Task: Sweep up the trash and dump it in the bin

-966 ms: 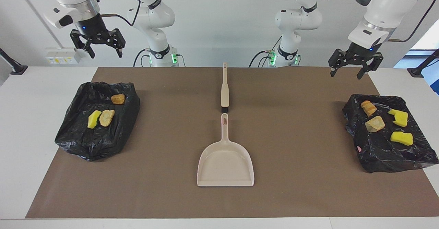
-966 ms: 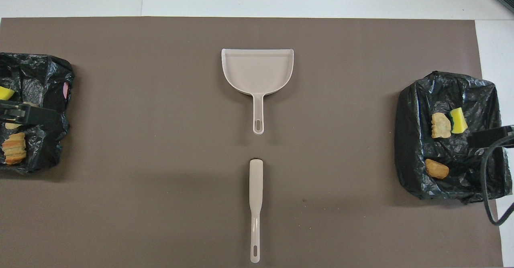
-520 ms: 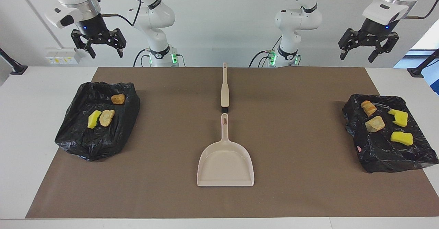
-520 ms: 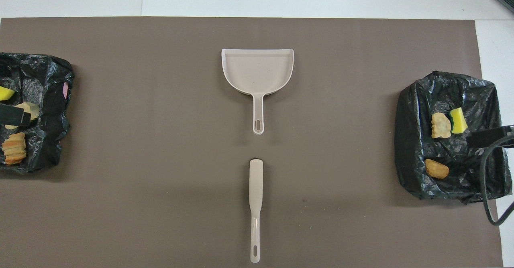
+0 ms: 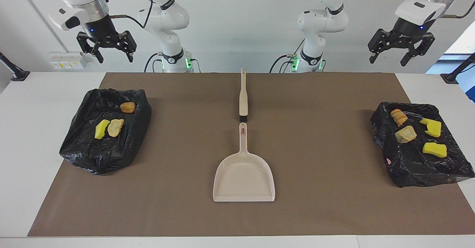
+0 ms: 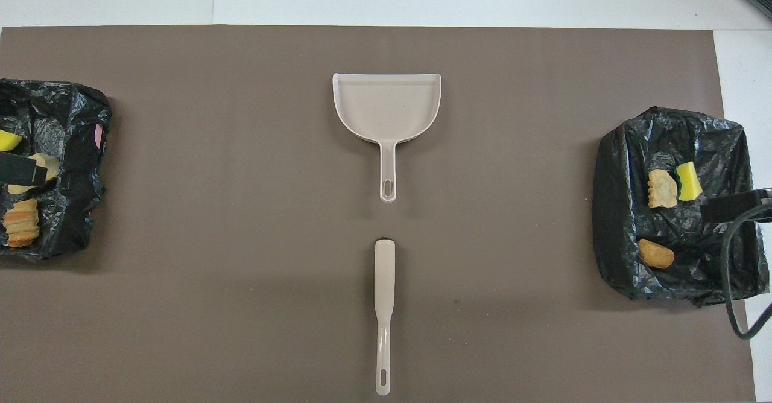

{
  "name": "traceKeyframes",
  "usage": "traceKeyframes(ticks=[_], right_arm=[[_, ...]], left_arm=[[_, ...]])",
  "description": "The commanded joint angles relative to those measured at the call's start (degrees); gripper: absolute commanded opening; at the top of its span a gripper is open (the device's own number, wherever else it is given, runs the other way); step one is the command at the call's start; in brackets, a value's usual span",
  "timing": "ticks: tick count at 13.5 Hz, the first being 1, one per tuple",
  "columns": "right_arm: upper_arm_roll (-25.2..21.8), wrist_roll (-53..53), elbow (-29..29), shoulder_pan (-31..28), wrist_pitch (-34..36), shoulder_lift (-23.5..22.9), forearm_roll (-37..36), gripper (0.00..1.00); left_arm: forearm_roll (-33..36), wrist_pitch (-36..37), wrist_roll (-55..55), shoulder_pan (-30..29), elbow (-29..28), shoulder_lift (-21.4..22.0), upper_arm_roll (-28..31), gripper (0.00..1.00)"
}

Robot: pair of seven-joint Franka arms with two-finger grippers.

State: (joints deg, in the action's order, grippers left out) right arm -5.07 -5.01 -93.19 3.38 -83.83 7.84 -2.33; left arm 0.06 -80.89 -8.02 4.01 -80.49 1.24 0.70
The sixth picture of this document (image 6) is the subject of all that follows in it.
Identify orange striped croissant piece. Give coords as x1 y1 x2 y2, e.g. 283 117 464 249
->
2 199 41 249

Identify brown table mat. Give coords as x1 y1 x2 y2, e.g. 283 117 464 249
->
0 25 756 403

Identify pale tan food piece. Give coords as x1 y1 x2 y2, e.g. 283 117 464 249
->
647 168 679 209

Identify brown bread nugget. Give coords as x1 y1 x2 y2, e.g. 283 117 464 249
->
638 238 676 270

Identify pale green-edged food piece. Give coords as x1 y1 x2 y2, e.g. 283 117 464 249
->
7 153 61 195

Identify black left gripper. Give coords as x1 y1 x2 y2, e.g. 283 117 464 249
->
0 151 48 188

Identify small yellow sponge wedge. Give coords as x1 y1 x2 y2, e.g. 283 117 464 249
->
675 161 704 202

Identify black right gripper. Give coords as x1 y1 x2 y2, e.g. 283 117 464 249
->
700 188 772 224

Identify black bag-lined bin pink spot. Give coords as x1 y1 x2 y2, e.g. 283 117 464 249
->
0 78 113 262

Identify beige plastic dustpan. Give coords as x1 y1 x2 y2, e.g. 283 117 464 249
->
332 73 442 203

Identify black bag-lined trash bin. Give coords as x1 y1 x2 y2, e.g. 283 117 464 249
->
592 107 771 307

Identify beige hand brush black bristles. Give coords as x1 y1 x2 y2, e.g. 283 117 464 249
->
374 237 396 396

